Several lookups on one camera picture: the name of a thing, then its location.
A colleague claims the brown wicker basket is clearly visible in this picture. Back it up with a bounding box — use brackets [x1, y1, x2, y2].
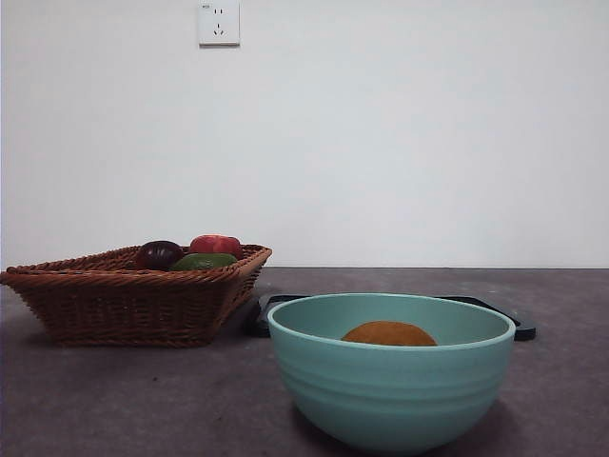
[0, 243, 273, 348]

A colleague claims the green avocado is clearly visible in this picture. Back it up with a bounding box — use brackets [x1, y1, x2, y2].
[168, 251, 238, 272]

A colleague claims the black rectangular tray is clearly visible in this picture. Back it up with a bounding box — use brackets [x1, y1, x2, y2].
[244, 293, 538, 342]

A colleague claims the red apple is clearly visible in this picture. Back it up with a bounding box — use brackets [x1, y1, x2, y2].
[188, 232, 243, 258]

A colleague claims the teal ribbed bowl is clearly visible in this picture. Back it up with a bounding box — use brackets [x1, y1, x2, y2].
[265, 292, 517, 452]

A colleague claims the dark purple round fruit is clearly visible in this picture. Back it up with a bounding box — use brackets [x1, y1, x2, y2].
[135, 239, 185, 270]

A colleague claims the white wall power socket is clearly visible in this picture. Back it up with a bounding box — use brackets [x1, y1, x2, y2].
[198, 0, 241, 48]

